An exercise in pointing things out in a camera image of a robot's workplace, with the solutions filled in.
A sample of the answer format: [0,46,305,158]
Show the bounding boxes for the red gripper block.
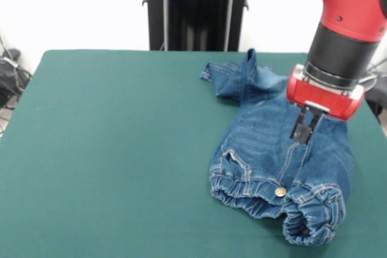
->
[285,63,365,146]

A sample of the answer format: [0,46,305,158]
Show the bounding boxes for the blue denim jeans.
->
[199,48,355,247]

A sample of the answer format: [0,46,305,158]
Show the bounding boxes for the dark green table cloth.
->
[0,48,387,258]

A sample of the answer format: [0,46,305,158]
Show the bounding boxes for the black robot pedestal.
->
[141,0,262,53]

